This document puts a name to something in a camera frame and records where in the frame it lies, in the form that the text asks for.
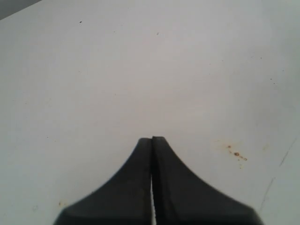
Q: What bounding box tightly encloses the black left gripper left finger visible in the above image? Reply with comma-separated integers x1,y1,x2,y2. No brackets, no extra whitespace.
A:
55,138,152,225

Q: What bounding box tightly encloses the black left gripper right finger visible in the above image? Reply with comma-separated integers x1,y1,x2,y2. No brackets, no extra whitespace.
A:
151,136,263,225

